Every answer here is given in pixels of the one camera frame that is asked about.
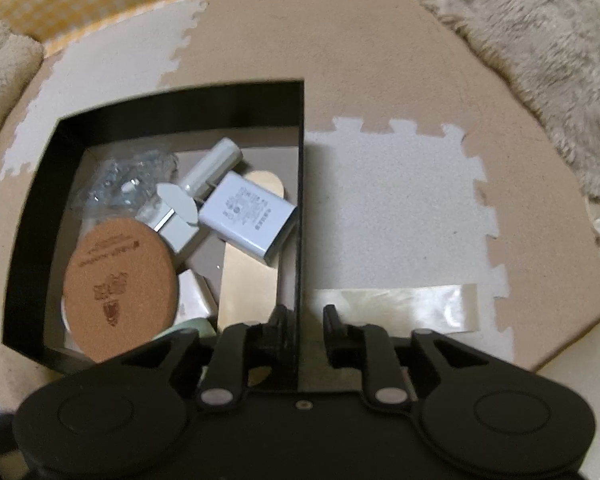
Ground clear plastic bag of parts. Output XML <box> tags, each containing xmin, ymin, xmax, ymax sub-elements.
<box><xmin>77</xmin><ymin>152</ymin><xmax>179</xmax><ymax>216</ymax></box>

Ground white foam mat tile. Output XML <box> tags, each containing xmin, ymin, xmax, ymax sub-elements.
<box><xmin>302</xmin><ymin>116</ymin><xmax>511</xmax><ymax>364</ymax></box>
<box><xmin>0</xmin><ymin>0</ymin><xmax>211</xmax><ymax>211</ymax></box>

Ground round cork coaster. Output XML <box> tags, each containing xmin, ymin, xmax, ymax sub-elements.
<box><xmin>61</xmin><ymin>219</ymin><xmax>179</xmax><ymax>364</ymax></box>

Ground black cardboard box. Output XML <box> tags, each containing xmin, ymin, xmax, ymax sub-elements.
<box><xmin>1</xmin><ymin>78</ymin><xmax>307</xmax><ymax>394</ymax></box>

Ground yellow checked bed sheet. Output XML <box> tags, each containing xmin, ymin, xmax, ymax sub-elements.
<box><xmin>0</xmin><ymin>0</ymin><xmax>449</xmax><ymax>56</ymax></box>

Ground beige foam floor mat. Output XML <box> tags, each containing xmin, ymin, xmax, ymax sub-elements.
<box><xmin>0</xmin><ymin>0</ymin><xmax>600</xmax><ymax>411</ymax></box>

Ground small glossy white block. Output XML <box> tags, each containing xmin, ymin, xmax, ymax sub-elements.
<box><xmin>176</xmin><ymin>269</ymin><xmax>219</xmax><ymax>321</ymax></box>

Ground white watch link remover tool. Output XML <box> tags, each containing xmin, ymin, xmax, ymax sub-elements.
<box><xmin>135</xmin><ymin>138</ymin><xmax>242</xmax><ymax>254</ymax></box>

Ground white printed charger adapter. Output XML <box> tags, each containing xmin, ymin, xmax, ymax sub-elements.
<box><xmin>198</xmin><ymin>171</ymin><xmax>299</xmax><ymax>263</ymax></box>

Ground beige fluffy rug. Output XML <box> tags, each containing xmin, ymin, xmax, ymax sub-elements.
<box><xmin>419</xmin><ymin>0</ymin><xmax>600</xmax><ymax>201</ymax></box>

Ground clear tape strip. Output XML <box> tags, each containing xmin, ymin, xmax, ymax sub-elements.
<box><xmin>305</xmin><ymin>282</ymin><xmax>481</xmax><ymax>339</ymax></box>

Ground large fluffy white pillow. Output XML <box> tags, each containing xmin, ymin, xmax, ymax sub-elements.
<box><xmin>0</xmin><ymin>15</ymin><xmax>45</xmax><ymax>161</ymax></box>

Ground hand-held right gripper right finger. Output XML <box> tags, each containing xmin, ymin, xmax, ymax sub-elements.
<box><xmin>322</xmin><ymin>304</ymin><xmax>487</xmax><ymax>411</ymax></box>

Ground oval wooden board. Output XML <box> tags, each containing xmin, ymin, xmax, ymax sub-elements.
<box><xmin>219</xmin><ymin>170</ymin><xmax>286</xmax><ymax>334</ymax></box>

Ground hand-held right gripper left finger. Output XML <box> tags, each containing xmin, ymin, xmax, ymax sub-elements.
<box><xmin>124</xmin><ymin>304</ymin><xmax>299</xmax><ymax>413</ymax></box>

